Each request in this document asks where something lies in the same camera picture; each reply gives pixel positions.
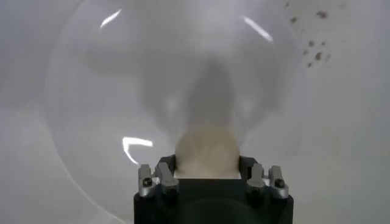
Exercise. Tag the white round plate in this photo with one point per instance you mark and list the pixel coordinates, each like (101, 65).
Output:
(122, 91)

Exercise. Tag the white steamed baozi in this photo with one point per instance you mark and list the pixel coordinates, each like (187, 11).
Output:
(207, 152)

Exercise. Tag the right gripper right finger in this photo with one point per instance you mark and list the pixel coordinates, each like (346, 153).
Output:
(256, 179)

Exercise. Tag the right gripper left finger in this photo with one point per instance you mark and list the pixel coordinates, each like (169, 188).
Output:
(167, 181)

